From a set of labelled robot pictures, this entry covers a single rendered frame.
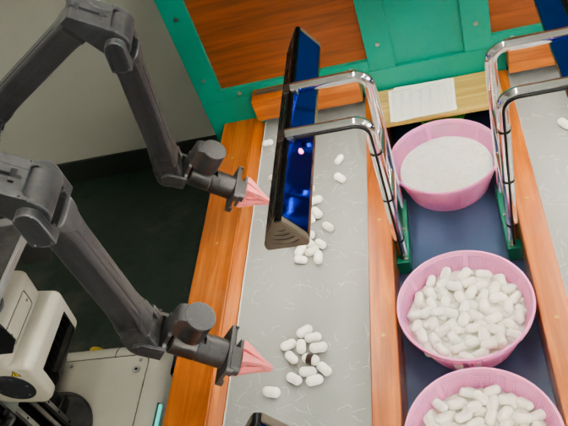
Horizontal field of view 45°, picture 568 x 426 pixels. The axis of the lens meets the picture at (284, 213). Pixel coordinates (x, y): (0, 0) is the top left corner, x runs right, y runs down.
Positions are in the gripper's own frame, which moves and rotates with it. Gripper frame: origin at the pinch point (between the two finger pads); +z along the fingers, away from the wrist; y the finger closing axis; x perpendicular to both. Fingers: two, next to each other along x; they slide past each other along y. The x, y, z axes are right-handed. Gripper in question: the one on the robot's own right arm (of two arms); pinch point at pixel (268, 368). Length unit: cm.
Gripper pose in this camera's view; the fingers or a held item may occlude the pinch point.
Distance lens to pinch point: 135.2
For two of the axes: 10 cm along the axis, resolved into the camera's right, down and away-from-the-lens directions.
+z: 9.1, 3.4, 2.5
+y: 0.8, -7.1, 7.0
